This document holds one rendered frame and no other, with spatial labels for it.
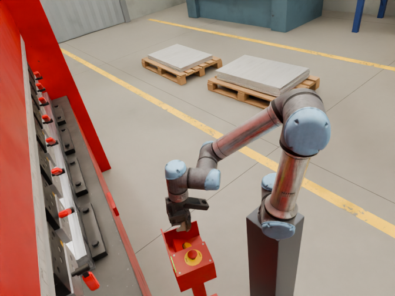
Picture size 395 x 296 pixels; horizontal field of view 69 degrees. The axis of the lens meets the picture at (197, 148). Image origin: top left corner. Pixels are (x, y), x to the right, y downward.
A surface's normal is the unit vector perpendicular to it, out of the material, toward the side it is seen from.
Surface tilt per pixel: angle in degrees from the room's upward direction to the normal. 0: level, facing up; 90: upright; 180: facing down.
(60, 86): 90
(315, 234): 0
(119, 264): 0
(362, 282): 0
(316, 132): 83
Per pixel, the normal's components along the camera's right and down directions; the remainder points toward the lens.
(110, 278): -0.14, -0.78
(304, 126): -0.16, 0.52
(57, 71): 0.47, 0.49
